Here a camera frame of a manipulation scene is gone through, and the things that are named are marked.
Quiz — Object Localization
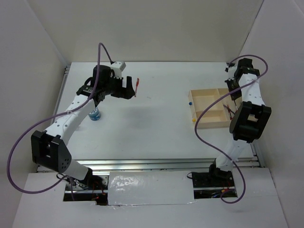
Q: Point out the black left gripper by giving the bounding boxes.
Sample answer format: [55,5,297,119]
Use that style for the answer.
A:
[103,73,135,99]

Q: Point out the red ballpoint pen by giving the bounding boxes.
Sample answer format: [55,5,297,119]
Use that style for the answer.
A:
[134,78,140,97]

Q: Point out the purple gel pen clear cap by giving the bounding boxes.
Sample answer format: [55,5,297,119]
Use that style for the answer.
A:
[223,105,235,114]

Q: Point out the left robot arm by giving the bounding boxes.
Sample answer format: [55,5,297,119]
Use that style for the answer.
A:
[31,62,135,190]

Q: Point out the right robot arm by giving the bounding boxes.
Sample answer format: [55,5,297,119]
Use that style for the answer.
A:
[207,58,272,186]

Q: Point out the cream compartment tray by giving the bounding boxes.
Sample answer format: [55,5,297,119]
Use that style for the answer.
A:
[188,88,242,129]

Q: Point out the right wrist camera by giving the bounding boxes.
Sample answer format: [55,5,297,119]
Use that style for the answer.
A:
[225,63,237,79]

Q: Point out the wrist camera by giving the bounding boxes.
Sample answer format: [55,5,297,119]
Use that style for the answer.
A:
[225,63,237,79]
[111,61,126,78]

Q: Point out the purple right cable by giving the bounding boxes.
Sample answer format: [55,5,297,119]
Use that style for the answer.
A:
[194,54,269,204]

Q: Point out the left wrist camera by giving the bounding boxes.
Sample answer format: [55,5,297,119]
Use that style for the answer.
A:
[111,61,126,78]

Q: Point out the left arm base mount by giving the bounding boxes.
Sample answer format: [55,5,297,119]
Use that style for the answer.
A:
[63,175,109,206]

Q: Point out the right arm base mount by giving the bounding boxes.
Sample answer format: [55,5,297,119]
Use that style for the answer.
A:
[186,172,237,199]

